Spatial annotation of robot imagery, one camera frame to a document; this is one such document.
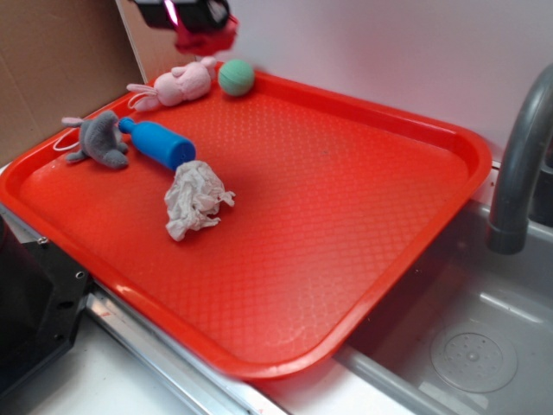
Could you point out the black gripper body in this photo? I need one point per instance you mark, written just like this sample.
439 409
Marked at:
195 16

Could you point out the green textured ball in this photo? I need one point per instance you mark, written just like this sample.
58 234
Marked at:
236 78

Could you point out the crumpled white paper ball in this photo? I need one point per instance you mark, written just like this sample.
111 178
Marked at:
193 200

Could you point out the brown cardboard panel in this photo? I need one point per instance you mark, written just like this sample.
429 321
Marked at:
69 58

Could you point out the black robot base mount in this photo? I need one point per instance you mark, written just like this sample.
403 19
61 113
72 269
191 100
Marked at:
43 293

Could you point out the blue plastic toy bottle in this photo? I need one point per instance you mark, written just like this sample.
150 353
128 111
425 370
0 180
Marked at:
158 142

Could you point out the pink plush bunny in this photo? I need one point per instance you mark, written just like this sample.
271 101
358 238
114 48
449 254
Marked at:
181 84

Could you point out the grey toy faucet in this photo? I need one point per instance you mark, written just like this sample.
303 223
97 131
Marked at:
523 190

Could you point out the grey toy sink basin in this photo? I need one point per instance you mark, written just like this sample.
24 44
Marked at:
465 330

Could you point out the red plastic tray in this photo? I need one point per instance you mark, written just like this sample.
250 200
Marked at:
335 198

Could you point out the grey plush bunny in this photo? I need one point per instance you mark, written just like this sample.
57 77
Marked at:
100 140

